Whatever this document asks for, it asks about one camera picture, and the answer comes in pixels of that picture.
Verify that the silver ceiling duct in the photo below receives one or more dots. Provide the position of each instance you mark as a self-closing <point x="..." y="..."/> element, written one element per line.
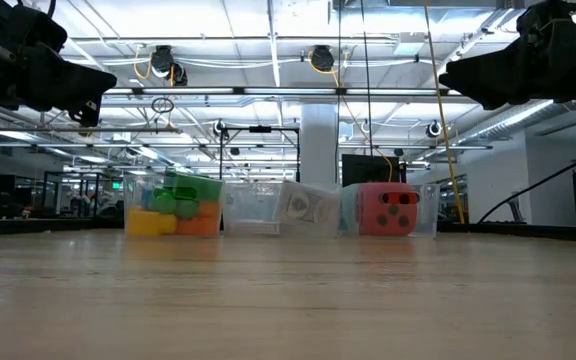
<point x="533" y="116"/>

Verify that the black background rig frame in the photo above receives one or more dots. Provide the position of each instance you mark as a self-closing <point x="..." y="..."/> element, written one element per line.
<point x="259" y="129"/>

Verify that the black white playing card box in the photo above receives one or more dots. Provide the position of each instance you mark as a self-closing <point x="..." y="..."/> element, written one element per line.
<point x="308" y="210"/>

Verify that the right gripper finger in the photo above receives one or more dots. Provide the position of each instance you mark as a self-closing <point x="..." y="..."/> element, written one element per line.
<point x="488" y="75"/>

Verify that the white pillar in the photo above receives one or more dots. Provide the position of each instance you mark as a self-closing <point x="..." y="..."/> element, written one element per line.
<point x="318" y="145"/>

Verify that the long yellow brick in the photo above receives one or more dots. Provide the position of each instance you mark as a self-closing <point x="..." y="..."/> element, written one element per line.
<point x="145" y="223"/>

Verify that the green two-stud brick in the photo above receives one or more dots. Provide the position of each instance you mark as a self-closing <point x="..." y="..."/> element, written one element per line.
<point x="168" y="204"/>

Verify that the orange sloped brick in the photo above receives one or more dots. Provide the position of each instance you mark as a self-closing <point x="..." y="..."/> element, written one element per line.
<point x="209" y="209"/>

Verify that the red foam die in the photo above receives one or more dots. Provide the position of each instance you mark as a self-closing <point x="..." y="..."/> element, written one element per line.
<point x="388" y="210"/>

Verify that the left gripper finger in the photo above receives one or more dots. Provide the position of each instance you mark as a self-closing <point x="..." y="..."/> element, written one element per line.
<point x="88" y="114"/>
<point x="68" y="80"/>

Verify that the grey floor stand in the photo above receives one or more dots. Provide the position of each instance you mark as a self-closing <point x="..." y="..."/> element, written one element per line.
<point x="515" y="212"/>

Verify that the light blue rounded brick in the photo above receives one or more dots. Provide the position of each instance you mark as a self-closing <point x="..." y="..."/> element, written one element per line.
<point x="146" y="200"/>

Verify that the black background monitor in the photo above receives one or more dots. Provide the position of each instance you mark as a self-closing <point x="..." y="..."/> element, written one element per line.
<point x="368" y="170"/>

